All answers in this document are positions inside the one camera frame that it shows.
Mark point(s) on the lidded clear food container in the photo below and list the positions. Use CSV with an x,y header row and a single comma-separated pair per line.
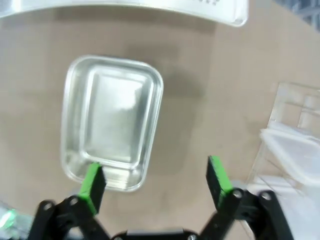
x,y
112,112

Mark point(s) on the silver metal tray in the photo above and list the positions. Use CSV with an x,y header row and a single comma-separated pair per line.
x,y
125,7

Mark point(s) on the clear plastic container lid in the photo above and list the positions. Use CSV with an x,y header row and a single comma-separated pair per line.
x,y
307,220
295,155

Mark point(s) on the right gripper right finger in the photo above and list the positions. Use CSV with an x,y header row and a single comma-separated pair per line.
x,y
217,180

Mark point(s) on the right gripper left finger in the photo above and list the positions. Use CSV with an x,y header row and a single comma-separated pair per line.
x,y
96,187

